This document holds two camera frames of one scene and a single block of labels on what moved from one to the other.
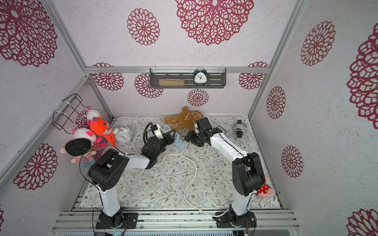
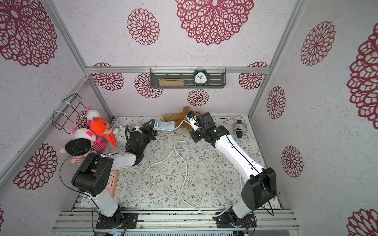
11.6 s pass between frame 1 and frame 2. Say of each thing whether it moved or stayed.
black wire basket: stayed
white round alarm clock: stayed
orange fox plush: stayed
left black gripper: moved
